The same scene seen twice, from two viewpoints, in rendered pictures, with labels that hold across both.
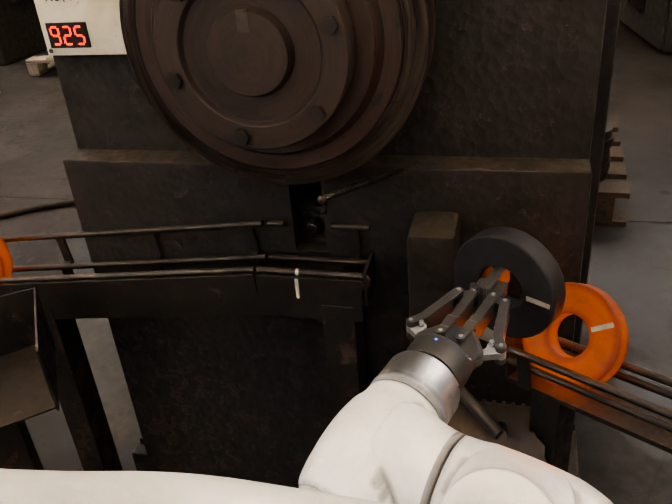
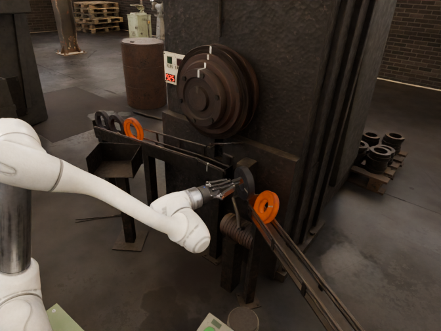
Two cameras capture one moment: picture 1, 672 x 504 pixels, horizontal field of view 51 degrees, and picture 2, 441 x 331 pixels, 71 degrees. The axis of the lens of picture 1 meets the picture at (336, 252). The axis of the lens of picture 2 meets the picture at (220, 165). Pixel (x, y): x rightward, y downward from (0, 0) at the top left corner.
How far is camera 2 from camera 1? 0.68 m
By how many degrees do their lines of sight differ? 18
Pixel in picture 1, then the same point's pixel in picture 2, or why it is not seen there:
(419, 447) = (176, 205)
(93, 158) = (169, 113)
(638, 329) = (356, 232)
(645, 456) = (323, 272)
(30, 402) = (128, 174)
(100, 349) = not seen: hidden behind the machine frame
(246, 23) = (197, 90)
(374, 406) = (174, 194)
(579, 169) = (293, 159)
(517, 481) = (183, 217)
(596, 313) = (270, 201)
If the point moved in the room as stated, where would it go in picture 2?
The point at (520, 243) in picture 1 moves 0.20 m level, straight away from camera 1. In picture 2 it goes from (245, 172) to (268, 155)
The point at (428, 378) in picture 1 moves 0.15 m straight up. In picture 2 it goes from (193, 194) to (193, 161)
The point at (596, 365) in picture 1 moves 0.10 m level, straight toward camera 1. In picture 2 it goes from (265, 217) to (250, 226)
